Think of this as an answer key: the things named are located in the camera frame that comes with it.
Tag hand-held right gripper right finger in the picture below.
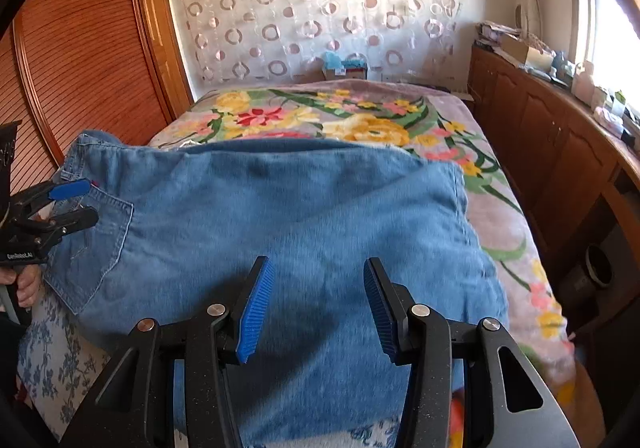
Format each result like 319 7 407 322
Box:
363 257 581 448

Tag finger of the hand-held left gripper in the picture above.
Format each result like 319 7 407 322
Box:
12 207 99 250
10 179 92 225

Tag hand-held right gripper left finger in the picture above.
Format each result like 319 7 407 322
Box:
60 255 276 448

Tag light blue denim pants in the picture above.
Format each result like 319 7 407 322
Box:
42 129 511 448

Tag person's left hand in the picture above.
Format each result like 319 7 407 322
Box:
0 265 43 311

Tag white blue floral bed sheet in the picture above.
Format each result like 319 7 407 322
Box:
17 288 411 448

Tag wooden headboard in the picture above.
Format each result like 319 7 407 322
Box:
0 0 196 209

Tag pink floral blanket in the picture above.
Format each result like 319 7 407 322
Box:
147 80 577 448

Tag dark round container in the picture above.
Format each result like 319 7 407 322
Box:
559 228 622 300

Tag wooden cabinet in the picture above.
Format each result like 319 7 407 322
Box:
467 43 640 331

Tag small cardboard box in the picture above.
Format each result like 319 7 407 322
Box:
322 64 369 82

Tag flat cardboard box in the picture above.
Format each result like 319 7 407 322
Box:
500 33 552 70

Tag stack of papers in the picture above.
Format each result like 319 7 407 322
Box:
475 20 521 49

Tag sheer circle-patterned curtain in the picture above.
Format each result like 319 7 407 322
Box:
165 0 471 94

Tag white plastic bottle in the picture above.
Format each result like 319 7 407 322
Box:
572 60 597 105

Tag window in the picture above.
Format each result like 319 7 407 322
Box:
570 0 640 81

